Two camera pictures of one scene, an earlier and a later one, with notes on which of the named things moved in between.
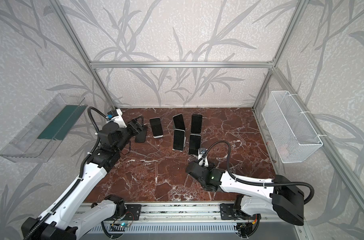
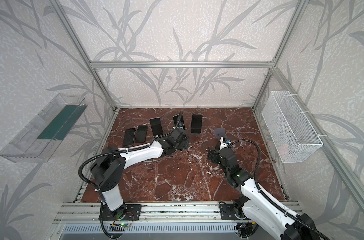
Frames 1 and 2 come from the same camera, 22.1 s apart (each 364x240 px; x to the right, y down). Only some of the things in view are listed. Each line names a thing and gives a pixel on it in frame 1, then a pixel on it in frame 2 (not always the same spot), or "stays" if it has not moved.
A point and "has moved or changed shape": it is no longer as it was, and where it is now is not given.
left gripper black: (134, 127) to (180, 137)
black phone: (196, 124) stays
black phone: (142, 136) has moved or changed shape
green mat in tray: (63, 122) stays
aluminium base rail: (184, 212) stays
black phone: (194, 144) to (141, 133)
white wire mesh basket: (292, 135) stays
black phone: (179, 122) stays
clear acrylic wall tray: (38, 142) stays
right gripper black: (192, 169) to (216, 155)
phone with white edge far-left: (156, 127) stays
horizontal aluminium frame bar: (182, 64) stays
